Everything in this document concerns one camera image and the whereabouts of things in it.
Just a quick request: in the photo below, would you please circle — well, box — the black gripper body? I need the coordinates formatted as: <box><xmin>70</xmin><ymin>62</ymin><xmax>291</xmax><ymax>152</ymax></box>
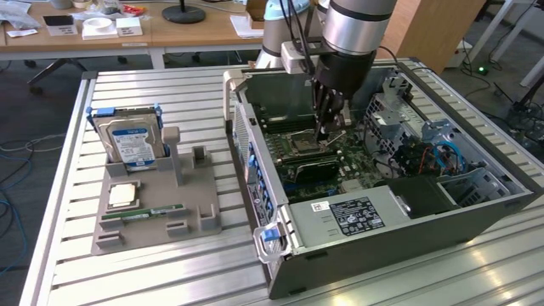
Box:
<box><xmin>312</xmin><ymin>50</ymin><xmax>376</xmax><ymax>96</ymax></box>

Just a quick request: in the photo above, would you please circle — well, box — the graphics card with metal bracket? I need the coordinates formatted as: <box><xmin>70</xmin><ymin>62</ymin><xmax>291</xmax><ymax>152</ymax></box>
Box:
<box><xmin>280</xmin><ymin>158</ymin><xmax>344</xmax><ymax>192</ymax></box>

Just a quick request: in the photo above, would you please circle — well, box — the CPU socket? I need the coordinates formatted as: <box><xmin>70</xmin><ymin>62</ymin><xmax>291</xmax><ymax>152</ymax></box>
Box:
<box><xmin>288</xmin><ymin>130</ymin><xmax>320</xmax><ymax>154</ymax></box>

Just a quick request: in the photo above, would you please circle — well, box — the perforated metal drive cage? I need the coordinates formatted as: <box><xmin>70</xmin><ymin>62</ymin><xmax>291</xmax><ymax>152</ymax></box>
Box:
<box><xmin>364</xmin><ymin>75</ymin><xmax>426</xmax><ymax>160</ymax></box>

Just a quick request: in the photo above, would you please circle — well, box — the RAM stick with label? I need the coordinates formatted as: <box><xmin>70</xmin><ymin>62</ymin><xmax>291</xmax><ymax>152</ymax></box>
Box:
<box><xmin>278</xmin><ymin>154</ymin><xmax>342</xmax><ymax>165</ymax></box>

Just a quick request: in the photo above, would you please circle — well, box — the green motherboard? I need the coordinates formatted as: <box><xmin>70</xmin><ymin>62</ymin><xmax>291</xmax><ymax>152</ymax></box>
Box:
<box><xmin>255</xmin><ymin>105</ymin><xmax>392</xmax><ymax>205</ymax></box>

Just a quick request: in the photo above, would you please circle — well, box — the stack of white papers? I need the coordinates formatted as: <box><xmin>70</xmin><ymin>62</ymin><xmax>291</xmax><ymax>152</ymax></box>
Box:
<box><xmin>228</xmin><ymin>14</ymin><xmax>267</xmax><ymax>40</ymax></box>

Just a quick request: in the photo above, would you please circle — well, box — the wooden cabinet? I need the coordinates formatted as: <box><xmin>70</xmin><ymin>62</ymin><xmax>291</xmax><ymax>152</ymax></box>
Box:
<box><xmin>374</xmin><ymin>0</ymin><xmax>488</xmax><ymax>75</ymax></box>

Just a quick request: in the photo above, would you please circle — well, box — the small cardboard box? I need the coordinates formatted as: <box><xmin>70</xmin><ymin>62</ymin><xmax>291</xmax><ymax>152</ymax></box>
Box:
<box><xmin>246</xmin><ymin>0</ymin><xmax>268</xmax><ymax>23</ymax></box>

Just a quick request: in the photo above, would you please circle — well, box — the grey power supply unit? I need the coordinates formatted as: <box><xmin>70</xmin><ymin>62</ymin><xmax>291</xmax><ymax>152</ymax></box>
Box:
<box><xmin>288</xmin><ymin>186</ymin><xmax>412</xmax><ymax>248</ymax></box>

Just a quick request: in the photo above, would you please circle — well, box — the wooden desk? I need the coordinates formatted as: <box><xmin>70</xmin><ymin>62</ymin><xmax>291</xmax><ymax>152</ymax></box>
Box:
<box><xmin>0</xmin><ymin>0</ymin><xmax>384</xmax><ymax>61</ymax></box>

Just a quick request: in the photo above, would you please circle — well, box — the black lamp base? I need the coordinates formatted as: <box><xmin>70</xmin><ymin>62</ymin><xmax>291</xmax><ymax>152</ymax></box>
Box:
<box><xmin>160</xmin><ymin>0</ymin><xmax>208</xmax><ymax>25</ymax></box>

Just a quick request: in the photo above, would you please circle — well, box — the metal disk bay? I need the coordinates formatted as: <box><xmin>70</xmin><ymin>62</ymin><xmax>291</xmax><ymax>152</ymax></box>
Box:
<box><xmin>438</xmin><ymin>167</ymin><xmax>514</xmax><ymax>208</ymax></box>

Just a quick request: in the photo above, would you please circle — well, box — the open grey PC case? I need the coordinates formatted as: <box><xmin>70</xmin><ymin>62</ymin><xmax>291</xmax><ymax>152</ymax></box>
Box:
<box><xmin>223</xmin><ymin>59</ymin><xmax>538</xmax><ymax>300</ymax></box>

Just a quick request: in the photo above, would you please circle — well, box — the hard disk in blue caddy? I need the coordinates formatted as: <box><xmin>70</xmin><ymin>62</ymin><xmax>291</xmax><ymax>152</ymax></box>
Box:
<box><xmin>86</xmin><ymin>103</ymin><xmax>166</xmax><ymax>173</ymax></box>

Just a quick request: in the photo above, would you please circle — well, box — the plain white box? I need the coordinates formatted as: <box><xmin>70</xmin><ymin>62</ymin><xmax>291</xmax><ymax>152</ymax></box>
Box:
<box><xmin>115</xmin><ymin>17</ymin><xmax>143</xmax><ymax>38</ymax></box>

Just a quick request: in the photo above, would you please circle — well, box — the green RAM stick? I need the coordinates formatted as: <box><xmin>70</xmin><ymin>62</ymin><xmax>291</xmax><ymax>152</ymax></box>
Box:
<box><xmin>102</xmin><ymin>203</ymin><xmax>187</xmax><ymax>221</ymax></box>

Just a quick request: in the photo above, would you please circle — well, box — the grey plastic parts rack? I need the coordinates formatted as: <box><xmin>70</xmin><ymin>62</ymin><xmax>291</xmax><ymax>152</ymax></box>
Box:
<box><xmin>91</xmin><ymin>126</ymin><xmax>223</xmax><ymax>256</ymax></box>

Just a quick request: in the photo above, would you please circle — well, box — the CPU chip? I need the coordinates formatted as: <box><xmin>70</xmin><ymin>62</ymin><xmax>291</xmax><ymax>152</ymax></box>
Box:
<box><xmin>108</xmin><ymin>184</ymin><xmax>140</xmax><ymax>207</ymax></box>

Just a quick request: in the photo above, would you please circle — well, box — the flat white box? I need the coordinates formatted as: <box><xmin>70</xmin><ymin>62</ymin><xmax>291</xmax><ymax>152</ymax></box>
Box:
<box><xmin>82</xmin><ymin>27</ymin><xmax>120</xmax><ymax>41</ymax></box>

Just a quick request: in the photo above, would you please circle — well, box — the white tape roll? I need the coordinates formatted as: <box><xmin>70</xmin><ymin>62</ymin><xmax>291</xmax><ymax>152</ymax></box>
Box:
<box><xmin>83</xmin><ymin>17</ymin><xmax>112</xmax><ymax>32</ymax></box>

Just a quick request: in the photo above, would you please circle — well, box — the black chair base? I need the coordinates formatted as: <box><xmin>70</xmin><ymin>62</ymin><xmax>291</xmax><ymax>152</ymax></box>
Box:
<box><xmin>26</xmin><ymin>57</ymin><xmax>128</xmax><ymax>95</ymax></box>

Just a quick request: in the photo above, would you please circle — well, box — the white box with black top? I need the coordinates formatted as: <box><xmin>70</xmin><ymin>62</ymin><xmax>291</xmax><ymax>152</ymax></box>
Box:
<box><xmin>44</xmin><ymin>15</ymin><xmax>80</xmax><ymax>36</ymax></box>

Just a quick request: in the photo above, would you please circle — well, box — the white label card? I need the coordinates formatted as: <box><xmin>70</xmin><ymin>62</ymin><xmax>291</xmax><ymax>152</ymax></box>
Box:
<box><xmin>6</xmin><ymin>28</ymin><xmax>39</xmax><ymax>38</ymax></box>

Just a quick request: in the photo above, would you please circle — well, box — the clear plastic bag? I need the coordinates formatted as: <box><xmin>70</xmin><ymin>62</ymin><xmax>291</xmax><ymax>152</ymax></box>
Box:
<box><xmin>0</xmin><ymin>0</ymin><xmax>42</xmax><ymax>30</ymax></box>

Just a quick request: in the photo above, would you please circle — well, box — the black camera cable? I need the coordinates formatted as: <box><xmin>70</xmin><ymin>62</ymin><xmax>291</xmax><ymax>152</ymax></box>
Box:
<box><xmin>278</xmin><ymin>0</ymin><xmax>319</xmax><ymax>77</ymax></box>

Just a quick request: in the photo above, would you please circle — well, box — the black cable behind case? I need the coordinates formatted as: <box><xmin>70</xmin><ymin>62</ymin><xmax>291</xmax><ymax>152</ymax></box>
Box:
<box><xmin>376</xmin><ymin>46</ymin><xmax>400</xmax><ymax>63</ymax></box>

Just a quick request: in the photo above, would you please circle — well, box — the grey metal disk bracket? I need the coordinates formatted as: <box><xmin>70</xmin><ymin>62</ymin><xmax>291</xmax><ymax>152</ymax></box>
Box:
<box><xmin>420</xmin><ymin>118</ymin><xmax>463</xmax><ymax>145</ymax></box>

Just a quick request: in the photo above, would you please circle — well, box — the red data wire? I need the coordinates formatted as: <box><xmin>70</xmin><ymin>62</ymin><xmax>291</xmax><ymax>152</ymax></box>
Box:
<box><xmin>419</xmin><ymin>146</ymin><xmax>439</xmax><ymax>175</ymax></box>

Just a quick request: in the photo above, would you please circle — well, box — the blue data wire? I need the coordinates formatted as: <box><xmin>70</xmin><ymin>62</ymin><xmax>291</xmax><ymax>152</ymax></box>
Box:
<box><xmin>438</xmin><ymin>140</ymin><xmax>468</xmax><ymax>175</ymax></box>

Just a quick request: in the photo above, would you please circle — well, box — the white desk frame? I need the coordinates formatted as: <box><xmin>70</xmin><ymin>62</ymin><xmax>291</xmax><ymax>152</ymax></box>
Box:
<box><xmin>467</xmin><ymin>0</ymin><xmax>544</xmax><ymax>87</ymax></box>

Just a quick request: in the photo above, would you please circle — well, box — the white floor cable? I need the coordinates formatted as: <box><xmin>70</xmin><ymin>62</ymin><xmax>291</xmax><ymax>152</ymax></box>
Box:
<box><xmin>0</xmin><ymin>133</ymin><xmax>64</xmax><ymax>153</ymax></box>

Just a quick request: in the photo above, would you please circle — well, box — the blue floor cable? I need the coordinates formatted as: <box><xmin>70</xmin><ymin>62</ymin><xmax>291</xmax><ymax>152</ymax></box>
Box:
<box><xmin>0</xmin><ymin>149</ymin><xmax>35</xmax><ymax>275</ymax></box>

